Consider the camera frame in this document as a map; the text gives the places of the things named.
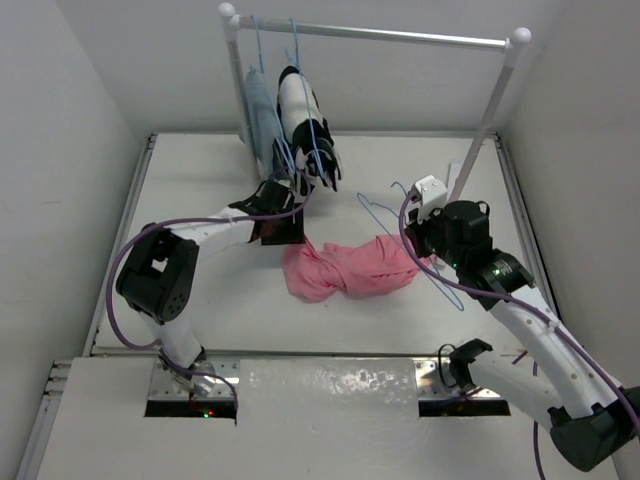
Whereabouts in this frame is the blue wire hanger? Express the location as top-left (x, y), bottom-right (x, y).
top-left (356, 192), bottom-right (465, 312)

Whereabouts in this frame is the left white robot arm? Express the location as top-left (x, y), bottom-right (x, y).
top-left (106, 180), bottom-right (306, 377)

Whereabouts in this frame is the black and white hanging garment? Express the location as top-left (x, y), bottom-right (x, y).
top-left (276, 65), bottom-right (343, 195)

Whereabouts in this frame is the metal base plate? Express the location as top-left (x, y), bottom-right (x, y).
top-left (147, 359), bottom-right (239, 402)
top-left (413, 355), bottom-right (502, 402)

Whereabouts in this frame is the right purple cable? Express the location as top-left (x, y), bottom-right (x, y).
top-left (398, 192), bottom-right (640, 480)

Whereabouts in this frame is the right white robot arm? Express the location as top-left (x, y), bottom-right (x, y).
top-left (399, 194), bottom-right (639, 472)

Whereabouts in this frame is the pink t shirt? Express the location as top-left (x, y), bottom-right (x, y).
top-left (282, 234), bottom-right (419, 303)

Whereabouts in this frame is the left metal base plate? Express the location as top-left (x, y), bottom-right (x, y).
top-left (147, 359), bottom-right (239, 402)

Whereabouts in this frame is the light blue hanging garment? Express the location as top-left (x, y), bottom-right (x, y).
top-left (245, 67), bottom-right (280, 178)

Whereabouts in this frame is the white clothes rack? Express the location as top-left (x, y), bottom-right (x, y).
top-left (218, 2), bottom-right (531, 201)

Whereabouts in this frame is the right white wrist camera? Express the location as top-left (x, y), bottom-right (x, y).
top-left (410, 175), bottom-right (448, 223)

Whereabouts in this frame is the purple cable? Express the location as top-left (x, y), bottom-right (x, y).
top-left (398, 192), bottom-right (640, 480)
top-left (104, 169), bottom-right (316, 396)

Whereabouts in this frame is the blue hanger with striped garment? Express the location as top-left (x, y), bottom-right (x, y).
top-left (289, 18), bottom-right (325, 178)

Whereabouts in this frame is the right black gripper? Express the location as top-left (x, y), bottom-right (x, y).
top-left (405, 201), bottom-right (464, 269)

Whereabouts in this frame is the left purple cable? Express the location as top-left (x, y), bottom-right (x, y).
top-left (104, 169), bottom-right (316, 396)

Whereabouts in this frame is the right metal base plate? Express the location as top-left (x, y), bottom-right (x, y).
top-left (413, 355), bottom-right (502, 402)

